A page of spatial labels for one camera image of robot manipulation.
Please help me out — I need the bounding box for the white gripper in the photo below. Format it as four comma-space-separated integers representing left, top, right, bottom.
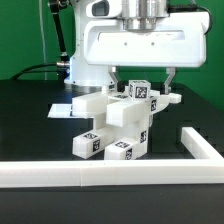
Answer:
84, 12, 209, 95

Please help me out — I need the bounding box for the small tagged cube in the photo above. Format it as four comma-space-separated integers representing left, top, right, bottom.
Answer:
129, 80, 151, 101

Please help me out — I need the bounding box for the white chair back frame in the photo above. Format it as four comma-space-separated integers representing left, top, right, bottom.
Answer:
72, 90, 182, 127

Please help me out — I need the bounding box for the white chair seat part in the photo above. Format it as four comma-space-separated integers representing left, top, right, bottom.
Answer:
93, 114, 152, 159

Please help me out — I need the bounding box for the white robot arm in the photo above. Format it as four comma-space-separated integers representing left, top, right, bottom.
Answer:
65, 0, 212, 93

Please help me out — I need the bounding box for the white U-shaped fence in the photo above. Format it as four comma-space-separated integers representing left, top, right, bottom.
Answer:
0, 127, 224, 188

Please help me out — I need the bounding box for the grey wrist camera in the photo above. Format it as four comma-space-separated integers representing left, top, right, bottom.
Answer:
86, 0, 122, 18

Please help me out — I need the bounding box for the white marker base plate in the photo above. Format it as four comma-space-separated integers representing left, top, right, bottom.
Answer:
48, 104, 89, 119

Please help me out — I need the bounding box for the black cable bundle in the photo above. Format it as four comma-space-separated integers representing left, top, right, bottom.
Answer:
9, 63, 69, 81

